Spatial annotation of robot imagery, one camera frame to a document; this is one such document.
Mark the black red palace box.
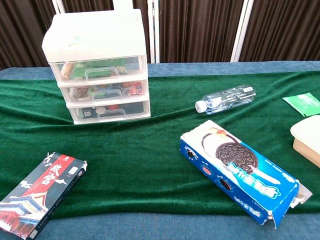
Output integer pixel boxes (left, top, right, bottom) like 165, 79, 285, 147
0, 151, 88, 240

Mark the green velvet cloth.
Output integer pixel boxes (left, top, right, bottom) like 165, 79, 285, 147
0, 71, 320, 221

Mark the clear drawer with red snacks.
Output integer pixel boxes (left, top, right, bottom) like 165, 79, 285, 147
58, 78, 149, 105

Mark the cream lidded container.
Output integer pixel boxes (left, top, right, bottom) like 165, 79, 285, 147
289, 115, 320, 169

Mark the blue Oreo cookie box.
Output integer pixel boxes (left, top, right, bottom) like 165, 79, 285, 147
179, 119, 313, 230

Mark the black flat item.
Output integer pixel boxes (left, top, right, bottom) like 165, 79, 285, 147
77, 101, 146, 118

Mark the red snack packet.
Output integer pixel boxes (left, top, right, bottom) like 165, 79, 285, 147
124, 81, 145, 96

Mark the green flat packet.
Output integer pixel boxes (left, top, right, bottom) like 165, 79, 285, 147
282, 92, 320, 118

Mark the clear plastic water bottle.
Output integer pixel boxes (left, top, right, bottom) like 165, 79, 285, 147
194, 84, 257, 115

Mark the blue tablecloth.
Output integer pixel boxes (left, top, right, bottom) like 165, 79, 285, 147
0, 60, 320, 240

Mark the clear drawer with green packets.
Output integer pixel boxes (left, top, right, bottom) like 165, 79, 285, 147
49, 54, 147, 84

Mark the white plastic drawer unit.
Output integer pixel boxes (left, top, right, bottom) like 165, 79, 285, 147
41, 8, 152, 125

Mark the white frame post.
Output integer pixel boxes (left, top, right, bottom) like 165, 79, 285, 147
146, 0, 161, 64
112, 0, 135, 11
51, 0, 66, 15
229, 0, 255, 63

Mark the clear drawer with black item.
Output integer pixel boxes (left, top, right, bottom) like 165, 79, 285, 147
66, 99, 151, 124

